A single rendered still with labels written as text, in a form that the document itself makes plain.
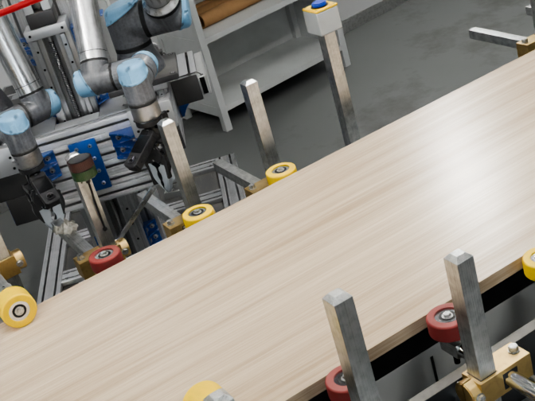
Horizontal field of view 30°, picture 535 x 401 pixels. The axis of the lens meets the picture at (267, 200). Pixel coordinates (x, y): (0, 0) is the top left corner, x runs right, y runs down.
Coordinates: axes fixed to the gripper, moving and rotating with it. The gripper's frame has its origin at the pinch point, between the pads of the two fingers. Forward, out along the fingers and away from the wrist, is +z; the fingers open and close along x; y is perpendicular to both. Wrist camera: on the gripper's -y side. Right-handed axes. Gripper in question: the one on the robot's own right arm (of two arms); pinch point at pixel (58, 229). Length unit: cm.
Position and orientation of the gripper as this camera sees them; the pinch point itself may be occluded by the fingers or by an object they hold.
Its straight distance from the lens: 285.1
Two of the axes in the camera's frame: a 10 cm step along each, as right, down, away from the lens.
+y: -5.0, -2.8, 8.2
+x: -8.3, 4.3, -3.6
